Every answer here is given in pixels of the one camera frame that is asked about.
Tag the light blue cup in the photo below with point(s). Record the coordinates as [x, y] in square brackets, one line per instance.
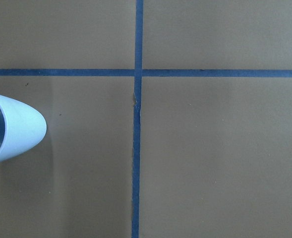
[21, 127]

